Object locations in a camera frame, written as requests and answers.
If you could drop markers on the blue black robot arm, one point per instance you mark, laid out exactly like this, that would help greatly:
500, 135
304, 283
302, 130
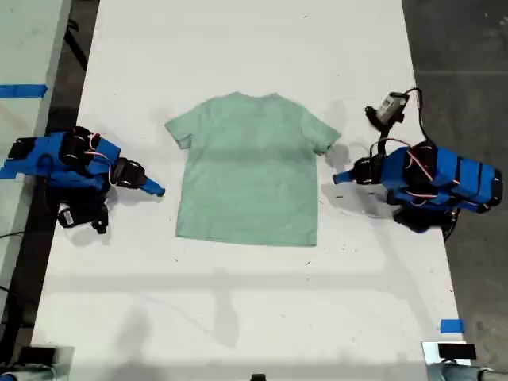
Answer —
444, 174
47, 152

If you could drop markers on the pale side table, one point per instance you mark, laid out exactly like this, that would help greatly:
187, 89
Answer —
24, 47

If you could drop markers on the black labelled camera box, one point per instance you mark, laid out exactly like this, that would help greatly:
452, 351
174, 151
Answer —
69, 216

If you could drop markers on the black stand leg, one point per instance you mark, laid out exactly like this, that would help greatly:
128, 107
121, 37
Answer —
77, 43

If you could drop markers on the tiny black block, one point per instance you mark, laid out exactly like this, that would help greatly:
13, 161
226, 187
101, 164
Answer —
258, 377

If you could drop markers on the grey black camera box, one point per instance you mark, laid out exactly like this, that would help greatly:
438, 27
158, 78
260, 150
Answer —
391, 105

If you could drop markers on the square blue tape piece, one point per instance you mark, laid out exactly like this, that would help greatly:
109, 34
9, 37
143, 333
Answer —
452, 325

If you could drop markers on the small black box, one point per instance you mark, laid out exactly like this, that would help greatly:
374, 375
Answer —
456, 351
36, 355

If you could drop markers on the long blue tape strip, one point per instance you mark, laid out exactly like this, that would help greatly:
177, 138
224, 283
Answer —
21, 91

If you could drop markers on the pale green T-shirt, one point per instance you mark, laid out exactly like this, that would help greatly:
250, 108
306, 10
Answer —
246, 178

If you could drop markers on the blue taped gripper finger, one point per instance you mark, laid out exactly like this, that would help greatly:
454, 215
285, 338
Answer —
151, 190
346, 181
345, 175
154, 184

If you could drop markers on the grey blue tube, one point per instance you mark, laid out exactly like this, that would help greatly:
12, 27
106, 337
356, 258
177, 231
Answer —
24, 375
456, 373

